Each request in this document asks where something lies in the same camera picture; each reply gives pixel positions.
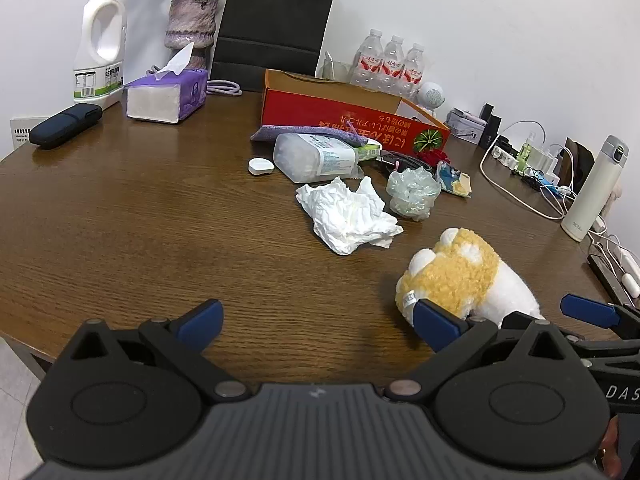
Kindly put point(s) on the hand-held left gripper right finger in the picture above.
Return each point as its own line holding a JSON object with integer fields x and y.
{"x": 436, "y": 326}

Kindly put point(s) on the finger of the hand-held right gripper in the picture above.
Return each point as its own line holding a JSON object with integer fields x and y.
{"x": 589, "y": 310}
{"x": 610, "y": 349}

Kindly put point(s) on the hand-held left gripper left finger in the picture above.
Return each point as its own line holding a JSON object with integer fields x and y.
{"x": 204, "y": 321}

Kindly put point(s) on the yellow plush cat paw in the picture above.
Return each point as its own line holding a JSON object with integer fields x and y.
{"x": 460, "y": 275}

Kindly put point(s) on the clear plastic bag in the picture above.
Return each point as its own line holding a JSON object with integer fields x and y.
{"x": 412, "y": 192}

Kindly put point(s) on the white tissue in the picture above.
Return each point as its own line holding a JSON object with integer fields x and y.
{"x": 350, "y": 216}

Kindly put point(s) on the blue and yellow snack wrapper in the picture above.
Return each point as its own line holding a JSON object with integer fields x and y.
{"x": 456, "y": 180}

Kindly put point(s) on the white round device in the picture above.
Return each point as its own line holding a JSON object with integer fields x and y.
{"x": 261, "y": 166}

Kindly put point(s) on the red artificial flower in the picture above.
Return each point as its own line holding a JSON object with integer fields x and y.
{"x": 441, "y": 155}

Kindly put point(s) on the green packet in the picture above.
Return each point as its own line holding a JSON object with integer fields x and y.
{"x": 369, "y": 149}

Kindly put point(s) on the white plastic bottle with label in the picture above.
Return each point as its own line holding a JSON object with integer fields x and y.
{"x": 315, "y": 156}

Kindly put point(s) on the purple knitted pouch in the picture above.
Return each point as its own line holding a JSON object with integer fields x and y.
{"x": 305, "y": 132}

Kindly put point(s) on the red cardboard box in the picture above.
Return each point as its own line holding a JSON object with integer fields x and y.
{"x": 345, "y": 109}

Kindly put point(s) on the person's right hand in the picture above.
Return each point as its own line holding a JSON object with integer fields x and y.
{"x": 611, "y": 447}

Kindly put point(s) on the dark tray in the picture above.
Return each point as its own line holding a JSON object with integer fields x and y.
{"x": 611, "y": 272}

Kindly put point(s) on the white thermos flask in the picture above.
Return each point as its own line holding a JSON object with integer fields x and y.
{"x": 595, "y": 187}

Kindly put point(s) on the brown leather case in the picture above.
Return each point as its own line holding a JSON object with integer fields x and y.
{"x": 579, "y": 160}

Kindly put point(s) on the white charger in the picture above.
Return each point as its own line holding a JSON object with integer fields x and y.
{"x": 547, "y": 161}

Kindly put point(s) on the small green bottle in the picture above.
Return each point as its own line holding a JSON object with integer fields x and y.
{"x": 526, "y": 152}

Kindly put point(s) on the white power strip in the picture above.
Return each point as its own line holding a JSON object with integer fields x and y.
{"x": 505, "y": 156}

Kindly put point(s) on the black rectangular device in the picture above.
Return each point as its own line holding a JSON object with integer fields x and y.
{"x": 486, "y": 110}
{"x": 492, "y": 129}

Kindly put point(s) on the purple tissue pack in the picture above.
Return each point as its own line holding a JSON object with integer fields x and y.
{"x": 167, "y": 95}

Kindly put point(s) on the white round speaker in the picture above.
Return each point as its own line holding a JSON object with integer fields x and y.
{"x": 432, "y": 95}

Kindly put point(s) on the dark glasses case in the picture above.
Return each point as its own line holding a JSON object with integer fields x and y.
{"x": 65, "y": 126}

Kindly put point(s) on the white labelled card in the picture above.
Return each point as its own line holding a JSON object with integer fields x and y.
{"x": 20, "y": 131}

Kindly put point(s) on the clear glass cup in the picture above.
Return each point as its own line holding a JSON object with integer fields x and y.
{"x": 336, "y": 70}

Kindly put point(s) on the white milk jug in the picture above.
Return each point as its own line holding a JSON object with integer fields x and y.
{"x": 100, "y": 50}

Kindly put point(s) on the purple stone vase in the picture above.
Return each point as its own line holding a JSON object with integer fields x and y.
{"x": 192, "y": 25}

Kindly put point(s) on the black paper bag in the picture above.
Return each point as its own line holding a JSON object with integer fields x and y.
{"x": 274, "y": 25}

